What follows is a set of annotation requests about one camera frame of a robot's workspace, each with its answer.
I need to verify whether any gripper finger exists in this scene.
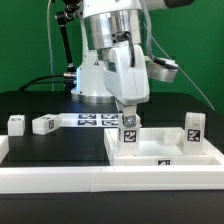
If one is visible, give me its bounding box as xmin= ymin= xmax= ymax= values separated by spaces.
xmin=122 ymin=105 xmax=137 ymax=127

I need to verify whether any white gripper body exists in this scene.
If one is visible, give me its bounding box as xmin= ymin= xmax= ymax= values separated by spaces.
xmin=104 ymin=45 xmax=149 ymax=106

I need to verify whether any white square tabletop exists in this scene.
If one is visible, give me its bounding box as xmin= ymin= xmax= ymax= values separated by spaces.
xmin=104 ymin=127 xmax=224 ymax=166

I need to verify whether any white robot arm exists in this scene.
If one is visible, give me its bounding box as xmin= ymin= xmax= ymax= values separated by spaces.
xmin=63 ymin=0 xmax=194 ymax=128

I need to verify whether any white sheet with tags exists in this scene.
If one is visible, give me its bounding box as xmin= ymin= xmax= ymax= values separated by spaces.
xmin=60 ymin=113 xmax=118 ymax=127

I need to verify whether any white obstacle fence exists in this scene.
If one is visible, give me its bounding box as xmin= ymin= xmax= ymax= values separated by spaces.
xmin=0 ymin=134 xmax=224 ymax=195

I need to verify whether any grey cable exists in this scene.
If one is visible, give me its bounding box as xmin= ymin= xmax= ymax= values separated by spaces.
xmin=146 ymin=23 xmax=216 ymax=111

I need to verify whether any black cable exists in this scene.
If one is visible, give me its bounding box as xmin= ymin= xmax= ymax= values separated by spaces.
xmin=18 ymin=74 xmax=68 ymax=92

